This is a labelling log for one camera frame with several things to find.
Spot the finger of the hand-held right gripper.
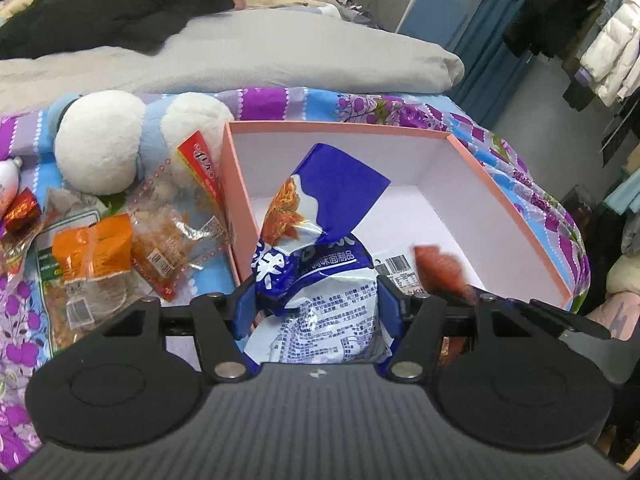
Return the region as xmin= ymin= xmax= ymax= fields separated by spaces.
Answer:
xmin=515 ymin=299 xmax=612 ymax=343

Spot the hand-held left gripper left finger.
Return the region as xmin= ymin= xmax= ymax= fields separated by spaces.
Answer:
xmin=102 ymin=280 xmax=258 ymax=382

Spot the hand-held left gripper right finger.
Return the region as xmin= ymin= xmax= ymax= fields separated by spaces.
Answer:
xmin=377 ymin=275 xmax=533 ymax=382

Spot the clear packet of red-brown snacks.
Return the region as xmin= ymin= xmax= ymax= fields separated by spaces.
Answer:
xmin=372 ymin=245 xmax=481 ymax=371

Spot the blue and white snack packet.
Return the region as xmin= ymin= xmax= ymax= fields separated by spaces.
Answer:
xmin=245 ymin=142 xmax=393 ymax=366

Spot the clear packet of pale snacks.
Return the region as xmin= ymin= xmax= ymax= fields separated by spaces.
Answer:
xmin=127 ymin=160 xmax=233 ymax=303

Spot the pink cardboard box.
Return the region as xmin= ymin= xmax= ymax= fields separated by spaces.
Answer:
xmin=220 ymin=120 xmax=576 ymax=311

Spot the orange snack packet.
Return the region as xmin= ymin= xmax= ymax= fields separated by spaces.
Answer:
xmin=50 ymin=212 xmax=136 ymax=333

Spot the green striped snack packet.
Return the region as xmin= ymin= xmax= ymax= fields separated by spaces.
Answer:
xmin=35 ymin=187 xmax=136 ymax=361

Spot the red and yellow snack packet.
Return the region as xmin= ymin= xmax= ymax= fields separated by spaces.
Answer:
xmin=0 ymin=232 xmax=37 ymax=277

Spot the cream and pink bedding bundle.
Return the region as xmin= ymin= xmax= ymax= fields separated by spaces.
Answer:
xmin=585 ymin=255 xmax=640 ymax=341

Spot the light blue garment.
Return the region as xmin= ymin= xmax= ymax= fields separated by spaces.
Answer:
xmin=602 ymin=165 xmax=640 ymax=213

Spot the white and blue plush toy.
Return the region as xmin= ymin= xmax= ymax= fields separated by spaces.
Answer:
xmin=50 ymin=90 xmax=236 ymax=196

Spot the purple floral bed sheet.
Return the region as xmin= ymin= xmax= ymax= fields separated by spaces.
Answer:
xmin=0 ymin=87 xmax=591 ymax=471

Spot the shiny red snack packet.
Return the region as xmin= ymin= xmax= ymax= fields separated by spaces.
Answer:
xmin=0 ymin=187 xmax=43 ymax=233

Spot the grey duvet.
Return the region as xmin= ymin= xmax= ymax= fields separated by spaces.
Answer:
xmin=0 ymin=5 xmax=466 ymax=113

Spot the blue curtain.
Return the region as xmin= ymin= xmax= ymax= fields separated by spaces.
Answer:
xmin=450 ymin=0 xmax=528 ymax=133

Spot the white puffer jacket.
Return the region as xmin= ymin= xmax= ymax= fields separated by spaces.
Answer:
xmin=580 ymin=2 xmax=640 ymax=108

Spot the white spray bottle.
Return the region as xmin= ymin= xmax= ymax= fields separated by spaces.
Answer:
xmin=0 ymin=156 xmax=22 ymax=213

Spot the black hanging coat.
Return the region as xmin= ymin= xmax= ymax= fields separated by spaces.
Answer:
xmin=500 ymin=0 xmax=618 ymax=61

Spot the black jacket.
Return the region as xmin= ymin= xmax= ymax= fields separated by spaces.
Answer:
xmin=0 ymin=0 xmax=236 ymax=61

